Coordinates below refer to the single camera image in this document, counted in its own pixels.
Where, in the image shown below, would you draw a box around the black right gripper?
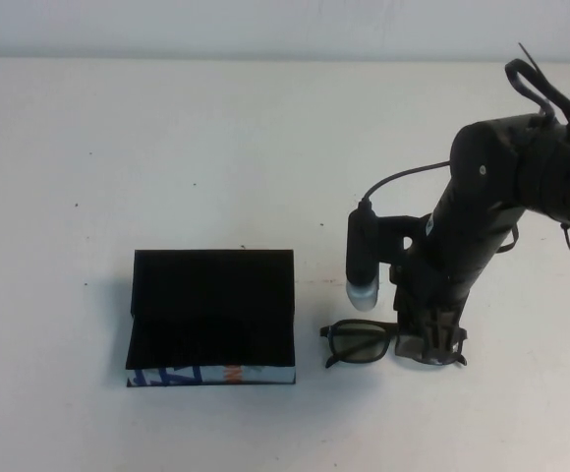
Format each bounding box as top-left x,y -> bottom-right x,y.
390,208 -> 521,368

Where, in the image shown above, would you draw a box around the dark-framed glasses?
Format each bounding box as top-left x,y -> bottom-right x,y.
318,318 -> 468,369

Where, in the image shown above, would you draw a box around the black printed glasses case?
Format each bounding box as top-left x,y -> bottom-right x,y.
124,248 -> 298,388

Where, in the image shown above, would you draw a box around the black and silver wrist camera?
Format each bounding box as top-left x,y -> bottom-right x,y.
344,199 -> 380,312

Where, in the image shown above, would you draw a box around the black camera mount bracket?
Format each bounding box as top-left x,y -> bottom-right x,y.
372,213 -> 436,269

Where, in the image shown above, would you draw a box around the black camera cable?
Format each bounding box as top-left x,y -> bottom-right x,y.
361,159 -> 452,206

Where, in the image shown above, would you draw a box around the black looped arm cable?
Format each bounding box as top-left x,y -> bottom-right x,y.
504,42 -> 570,130

